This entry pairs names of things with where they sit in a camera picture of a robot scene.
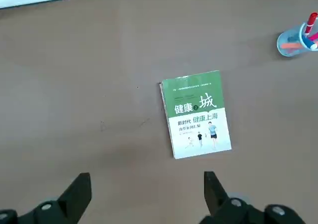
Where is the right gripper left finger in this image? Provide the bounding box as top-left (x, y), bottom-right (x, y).
top-left (0, 172), bottom-right (92, 224)

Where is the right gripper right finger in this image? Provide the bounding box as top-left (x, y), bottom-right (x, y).
top-left (199, 170), bottom-right (307, 224)

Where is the green and white book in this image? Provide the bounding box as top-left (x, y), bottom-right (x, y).
top-left (159, 70), bottom-right (233, 160)

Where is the orange marker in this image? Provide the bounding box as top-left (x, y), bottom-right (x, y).
top-left (280, 42), bottom-right (302, 50)

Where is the blue marker with white cap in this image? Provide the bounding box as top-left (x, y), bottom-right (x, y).
top-left (301, 36), bottom-right (318, 50)

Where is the clear blue pen cup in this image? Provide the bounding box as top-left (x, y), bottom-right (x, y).
top-left (276, 22), bottom-right (318, 58)

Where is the red marker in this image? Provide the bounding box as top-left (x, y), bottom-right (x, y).
top-left (304, 12), bottom-right (318, 35)

